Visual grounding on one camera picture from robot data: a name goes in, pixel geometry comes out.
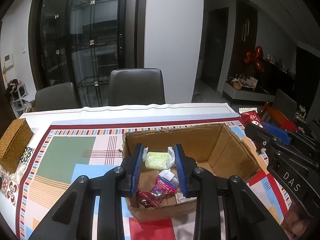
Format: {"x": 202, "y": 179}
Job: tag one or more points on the dark red snack packet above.
{"x": 250, "y": 115}

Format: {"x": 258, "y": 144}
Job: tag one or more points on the red wooden chair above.
{"x": 274, "y": 117}

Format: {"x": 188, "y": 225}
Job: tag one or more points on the grey dining chair left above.
{"x": 57, "y": 97}

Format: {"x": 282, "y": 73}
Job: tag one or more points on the gold candy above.
{"x": 146, "y": 199}

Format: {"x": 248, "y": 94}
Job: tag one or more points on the low white tv cabinet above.
{"x": 246, "y": 95}

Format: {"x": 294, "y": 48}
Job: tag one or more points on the pale green mochi packet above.
{"x": 158, "y": 160}

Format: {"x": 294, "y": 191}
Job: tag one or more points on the woven yellow tissue box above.
{"x": 13, "y": 142}

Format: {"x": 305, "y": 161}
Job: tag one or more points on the brown cardboard box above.
{"x": 214, "y": 147}

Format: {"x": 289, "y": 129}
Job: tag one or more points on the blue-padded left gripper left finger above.
{"x": 130, "y": 173}

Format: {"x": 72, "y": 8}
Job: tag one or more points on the person's right hand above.
{"x": 296, "y": 226}

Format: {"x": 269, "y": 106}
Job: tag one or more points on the colourful patchwork tablecloth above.
{"x": 91, "y": 141}

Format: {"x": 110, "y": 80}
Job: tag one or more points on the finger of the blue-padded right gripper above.
{"x": 260, "y": 137}
{"x": 282, "y": 135}

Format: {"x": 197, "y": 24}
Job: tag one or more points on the grey dining chair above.
{"x": 136, "y": 86}
{"x": 57, "y": 97}

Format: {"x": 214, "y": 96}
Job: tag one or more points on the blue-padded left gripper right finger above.
{"x": 185, "y": 165}

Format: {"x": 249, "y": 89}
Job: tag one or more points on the pink transparent snack bag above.
{"x": 162, "y": 188}

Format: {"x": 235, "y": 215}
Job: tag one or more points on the glass sliding door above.
{"x": 83, "y": 42}

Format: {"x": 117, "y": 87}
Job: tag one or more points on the grey dining chair centre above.
{"x": 136, "y": 86}

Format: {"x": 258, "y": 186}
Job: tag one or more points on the red heart balloons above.
{"x": 255, "y": 58}

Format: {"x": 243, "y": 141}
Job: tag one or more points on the silver white snack bar packet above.
{"x": 169, "y": 176}

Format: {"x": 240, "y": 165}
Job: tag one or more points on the white pastry packet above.
{"x": 180, "y": 198}

